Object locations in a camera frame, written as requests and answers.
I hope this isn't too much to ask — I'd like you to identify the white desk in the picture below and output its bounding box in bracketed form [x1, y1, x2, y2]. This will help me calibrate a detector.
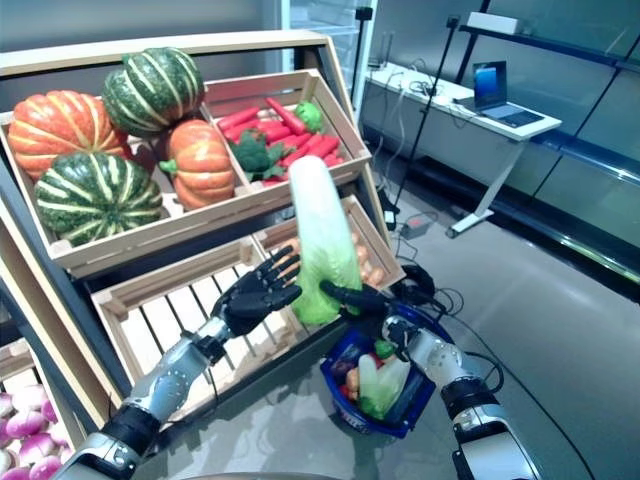
[362, 62, 564, 240]

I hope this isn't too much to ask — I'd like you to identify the coiled black cable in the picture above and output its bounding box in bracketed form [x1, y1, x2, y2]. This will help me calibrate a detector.
[394, 263, 437, 307]

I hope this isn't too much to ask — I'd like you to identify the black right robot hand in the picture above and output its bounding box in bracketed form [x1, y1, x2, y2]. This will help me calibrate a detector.
[318, 278, 416, 364]

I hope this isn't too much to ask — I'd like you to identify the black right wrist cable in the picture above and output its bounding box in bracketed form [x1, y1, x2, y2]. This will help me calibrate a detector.
[463, 349, 506, 387]

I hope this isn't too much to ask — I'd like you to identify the glass door cabinet white frame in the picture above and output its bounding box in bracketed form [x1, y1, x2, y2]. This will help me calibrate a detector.
[279, 0, 379, 116]

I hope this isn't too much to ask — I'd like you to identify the router with antennas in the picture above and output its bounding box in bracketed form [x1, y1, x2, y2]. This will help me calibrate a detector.
[368, 30, 397, 71]

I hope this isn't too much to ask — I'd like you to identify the long napa cabbage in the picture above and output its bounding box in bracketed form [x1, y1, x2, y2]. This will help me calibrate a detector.
[288, 155, 365, 326]

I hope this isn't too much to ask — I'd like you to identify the wooden carrot crate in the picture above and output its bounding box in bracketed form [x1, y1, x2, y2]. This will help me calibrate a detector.
[199, 69, 372, 199]

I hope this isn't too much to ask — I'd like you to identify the green broccoli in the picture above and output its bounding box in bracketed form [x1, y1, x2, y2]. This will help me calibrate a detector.
[228, 129, 291, 182]

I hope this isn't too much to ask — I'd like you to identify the black pole stand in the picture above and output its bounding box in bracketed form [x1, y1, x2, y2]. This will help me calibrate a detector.
[382, 14, 461, 216]

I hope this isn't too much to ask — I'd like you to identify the wide wooden pumpkin crate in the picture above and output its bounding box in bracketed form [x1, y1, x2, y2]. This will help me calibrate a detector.
[0, 109, 251, 275]

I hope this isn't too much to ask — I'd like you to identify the white box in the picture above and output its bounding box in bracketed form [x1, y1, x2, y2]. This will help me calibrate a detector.
[467, 12, 520, 35]

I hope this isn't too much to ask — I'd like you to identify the wooden potato crate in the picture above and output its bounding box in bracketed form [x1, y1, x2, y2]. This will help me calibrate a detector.
[252, 194, 407, 296]

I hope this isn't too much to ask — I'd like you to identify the small orange pumpkin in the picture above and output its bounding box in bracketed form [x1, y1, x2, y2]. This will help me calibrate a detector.
[159, 118, 237, 211]

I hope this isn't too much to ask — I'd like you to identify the light green lettuce head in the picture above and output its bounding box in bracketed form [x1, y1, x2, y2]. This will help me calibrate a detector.
[293, 100, 325, 134]

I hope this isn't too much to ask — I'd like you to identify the black floor cable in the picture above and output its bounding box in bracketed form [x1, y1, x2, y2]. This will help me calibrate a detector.
[434, 289, 599, 480]

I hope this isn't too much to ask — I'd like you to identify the wooden turnip crate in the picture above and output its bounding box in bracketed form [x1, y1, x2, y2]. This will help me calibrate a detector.
[0, 338, 86, 480]

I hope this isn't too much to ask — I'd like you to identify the green striped pumpkin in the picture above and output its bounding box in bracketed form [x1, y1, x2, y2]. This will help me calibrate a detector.
[102, 47, 206, 137]
[33, 152, 164, 247]

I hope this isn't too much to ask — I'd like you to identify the empty slatted wooden crate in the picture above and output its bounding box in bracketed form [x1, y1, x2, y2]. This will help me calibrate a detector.
[90, 237, 314, 401]

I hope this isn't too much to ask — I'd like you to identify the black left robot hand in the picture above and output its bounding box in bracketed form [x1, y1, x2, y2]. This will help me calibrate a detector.
[212, 244, 305, 338]

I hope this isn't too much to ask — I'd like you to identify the grey power strip red switch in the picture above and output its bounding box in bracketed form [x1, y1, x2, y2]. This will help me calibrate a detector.
[399, 212, 431, 239]

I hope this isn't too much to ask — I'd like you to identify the large orange pumpkin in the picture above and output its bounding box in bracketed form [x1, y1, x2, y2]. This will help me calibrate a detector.
[7, 89, 132, 181]

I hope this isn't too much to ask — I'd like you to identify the wooden display shelf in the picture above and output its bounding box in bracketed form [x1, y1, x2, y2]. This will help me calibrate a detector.
[0, 29, 407, 451]

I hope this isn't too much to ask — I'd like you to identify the dark metal shelving rack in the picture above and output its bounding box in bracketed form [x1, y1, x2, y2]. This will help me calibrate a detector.
[449, 14, 640, 286]

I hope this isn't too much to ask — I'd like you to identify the blue plastic shopping basket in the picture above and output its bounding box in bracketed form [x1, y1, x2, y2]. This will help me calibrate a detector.
[319, 299, 454, 441]

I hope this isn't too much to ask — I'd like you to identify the open grey laptop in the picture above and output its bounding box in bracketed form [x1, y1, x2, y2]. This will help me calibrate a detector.
[455, 60, 546, 127]

